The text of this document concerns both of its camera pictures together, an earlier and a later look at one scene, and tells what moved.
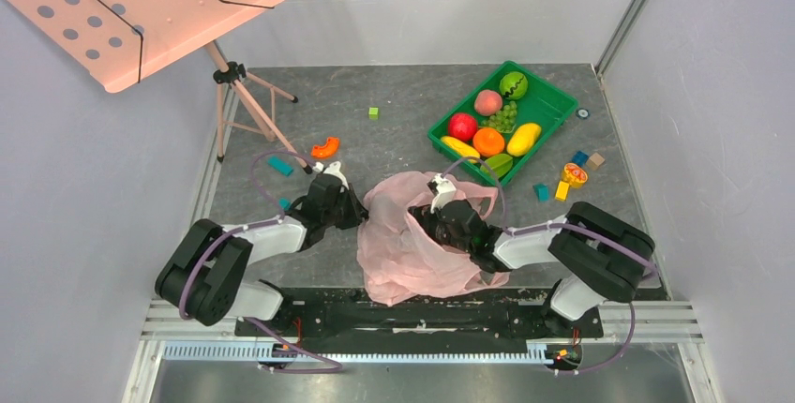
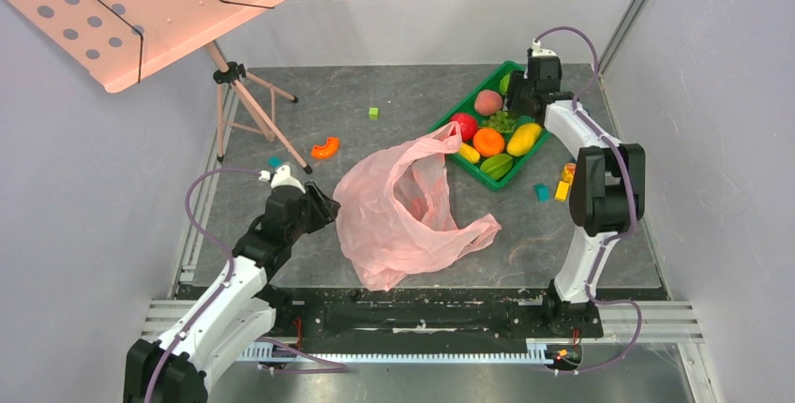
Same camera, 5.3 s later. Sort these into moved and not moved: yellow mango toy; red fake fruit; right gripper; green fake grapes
Moved: right gripper
Not moved: green fake grapes; yellow mango toy; red fake fruit
